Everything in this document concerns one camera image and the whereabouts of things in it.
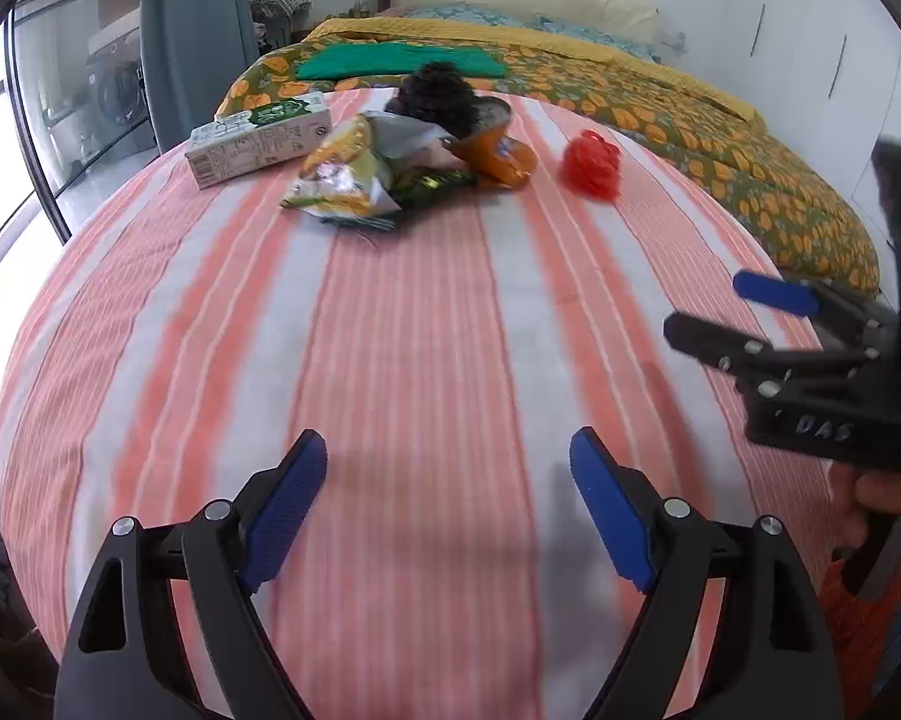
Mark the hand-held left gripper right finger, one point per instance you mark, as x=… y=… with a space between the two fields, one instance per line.
x=611 y=510

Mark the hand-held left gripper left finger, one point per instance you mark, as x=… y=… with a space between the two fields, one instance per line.
x=285 y=510

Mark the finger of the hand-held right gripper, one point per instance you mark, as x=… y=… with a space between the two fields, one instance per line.
x=720 y=341
x=776 y=292

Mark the green and white milk carton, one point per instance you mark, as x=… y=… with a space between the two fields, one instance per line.
x=262 y=139

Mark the person's right hand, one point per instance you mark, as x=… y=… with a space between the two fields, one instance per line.
x=893 y=491

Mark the floral orange and green blanket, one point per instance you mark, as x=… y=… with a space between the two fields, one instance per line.
x=720 y=150

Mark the orange striped tablecloth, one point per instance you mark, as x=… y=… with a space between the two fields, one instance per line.
x=420 y=360

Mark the red plastic mesh ball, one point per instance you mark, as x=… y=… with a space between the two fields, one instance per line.
x=589 y=165

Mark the orange textured cloth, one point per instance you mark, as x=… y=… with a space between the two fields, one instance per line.
x=863 y=652

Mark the white wardrobe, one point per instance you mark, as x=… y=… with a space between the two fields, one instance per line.
x=810 y=52

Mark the orange tin can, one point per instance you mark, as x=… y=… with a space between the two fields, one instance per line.
x=495 y=154

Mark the blue floral pillow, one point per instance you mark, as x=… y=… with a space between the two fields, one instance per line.
x=465 y=15
x=600 y=37

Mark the yellow blanket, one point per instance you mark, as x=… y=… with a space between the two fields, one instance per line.
x=570 y=45

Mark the yellow snack bag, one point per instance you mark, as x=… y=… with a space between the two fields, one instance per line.
x=345 y=172

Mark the dark pine cone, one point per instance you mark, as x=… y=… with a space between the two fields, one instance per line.
x=435 y=94

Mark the washing machine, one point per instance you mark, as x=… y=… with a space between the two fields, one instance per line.
x=116 y=94

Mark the folded green cloth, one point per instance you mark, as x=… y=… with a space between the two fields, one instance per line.
x=360 y=60

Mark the sliding glass door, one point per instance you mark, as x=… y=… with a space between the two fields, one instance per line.
x=67 y=90

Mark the blue-grey curtain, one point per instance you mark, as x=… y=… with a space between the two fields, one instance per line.
x=195 y=30

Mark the white wall socket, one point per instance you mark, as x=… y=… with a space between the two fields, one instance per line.
x=675 y=37

